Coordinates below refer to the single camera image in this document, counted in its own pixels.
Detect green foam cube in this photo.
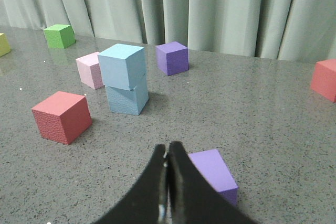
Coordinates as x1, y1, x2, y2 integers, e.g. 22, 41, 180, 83
44, 24, 76, 48

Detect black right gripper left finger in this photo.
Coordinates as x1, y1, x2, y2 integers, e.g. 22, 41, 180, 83
96, 144, 167, 224

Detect grey-green curtain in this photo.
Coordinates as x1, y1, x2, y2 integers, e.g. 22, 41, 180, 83
1, 0, 335, 62

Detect red foam cube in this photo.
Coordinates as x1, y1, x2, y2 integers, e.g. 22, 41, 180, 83
32, 91, 92, 145
310, 59, 336, 103

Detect light blue foam cube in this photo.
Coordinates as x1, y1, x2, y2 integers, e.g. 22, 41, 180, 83
105, 75, 149, 115
98, 44, 146, 90

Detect far purple foam cube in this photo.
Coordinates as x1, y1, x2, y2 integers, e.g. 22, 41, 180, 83
155, 41, 189, 76

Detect yellow foam cube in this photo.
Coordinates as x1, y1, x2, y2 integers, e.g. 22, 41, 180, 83
0, 33, 11, 56

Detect purple foam cube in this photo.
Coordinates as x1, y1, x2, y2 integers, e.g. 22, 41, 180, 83
155, 41, 189, 76
188, 149, 239, 206

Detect pink foam cube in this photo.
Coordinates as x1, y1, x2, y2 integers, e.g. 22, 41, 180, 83
76, 51, 104, 90

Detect near purple foam cube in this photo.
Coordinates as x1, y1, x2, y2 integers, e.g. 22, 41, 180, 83
188, 149, 239, 206

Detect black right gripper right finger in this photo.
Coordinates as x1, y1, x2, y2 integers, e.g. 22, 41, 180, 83
167, 141, 256, 224

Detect near red foam cube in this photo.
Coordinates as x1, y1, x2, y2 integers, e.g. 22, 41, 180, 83
32, 91, 92, 145

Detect far red foam cube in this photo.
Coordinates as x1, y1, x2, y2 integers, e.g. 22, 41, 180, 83
310, 59, 336, 103

